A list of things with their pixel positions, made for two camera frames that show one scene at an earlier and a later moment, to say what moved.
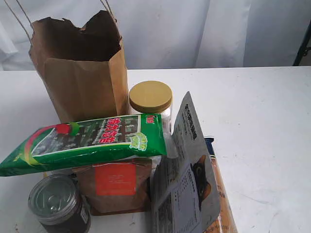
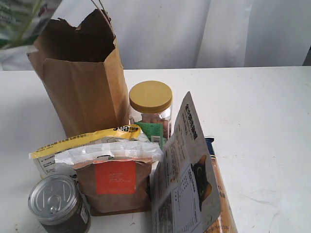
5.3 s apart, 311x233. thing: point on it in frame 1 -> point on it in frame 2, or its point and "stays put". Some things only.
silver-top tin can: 56,202 stays put
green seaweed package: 103,139 -> 23,22
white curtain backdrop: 159,34 stays put
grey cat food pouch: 184,192 stays put
